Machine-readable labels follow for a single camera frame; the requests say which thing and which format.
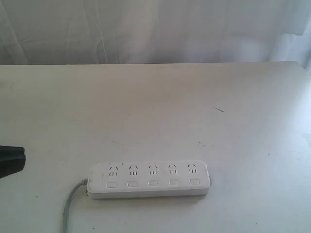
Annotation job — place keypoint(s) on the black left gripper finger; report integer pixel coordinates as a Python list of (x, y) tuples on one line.
[(12, 153), (9, 166)]

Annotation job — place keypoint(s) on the white five-outlet power strip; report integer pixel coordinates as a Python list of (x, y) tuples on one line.
[(148, 179)]

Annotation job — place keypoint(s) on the white backdrop curtain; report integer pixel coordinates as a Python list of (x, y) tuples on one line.
[(154, 31)]

